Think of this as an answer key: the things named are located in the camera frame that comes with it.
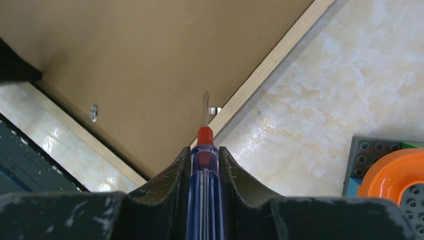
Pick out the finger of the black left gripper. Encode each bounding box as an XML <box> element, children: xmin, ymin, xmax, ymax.
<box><xmin>0</xmin><ymin>39</ymin><xmax>43</xmax><ymax>83</ymax></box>

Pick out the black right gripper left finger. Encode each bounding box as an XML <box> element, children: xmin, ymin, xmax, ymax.
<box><xmin>0</xmin><ymin>147</ymin><xmax>191</xmax><ymax>240</ymax></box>

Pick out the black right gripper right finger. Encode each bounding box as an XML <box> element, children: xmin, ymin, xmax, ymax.
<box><xmin>218</xmin><ymin>146</ymin><xmax>418</xmax><ymax>240</ymax></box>

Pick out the blue red screwdriver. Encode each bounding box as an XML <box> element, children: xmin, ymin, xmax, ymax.
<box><xmin>185</xmin><ymin>91</ymin><xmax>225</xmax><ymax>240</ymax></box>

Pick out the black picture frame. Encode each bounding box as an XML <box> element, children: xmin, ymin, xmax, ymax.
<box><xmin>17</xmin><ymin>0</ymin><xmax>334</xmax><ymax>187</ymax></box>

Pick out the orange green tape dispenser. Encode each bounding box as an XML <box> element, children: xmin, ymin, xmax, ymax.
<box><xmin>356</xmin><ymin>147</ymin><xmax>424</xmax><ymax>205</ymax></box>

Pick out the silver frame clip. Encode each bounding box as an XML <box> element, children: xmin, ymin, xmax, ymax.
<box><xmin>89</xmin><ymin>104</ymin><xmax>98</xmax><ymax>123</ymax></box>
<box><xmin>208</xmin><ymin>107</ymin><xmax>222</xmax><ymax>115</ymax></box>

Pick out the brown frame backing board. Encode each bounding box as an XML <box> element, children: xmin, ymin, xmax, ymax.
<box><xmin>0</xmin><ymin>0</ymin><xmax>311</xmax><ymax>177</ymax></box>

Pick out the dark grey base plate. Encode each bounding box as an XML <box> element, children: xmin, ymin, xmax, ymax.
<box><xmin>341</xmin><ymin>135</ymin><xmax>424</xmax><ymax>240</ymax></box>

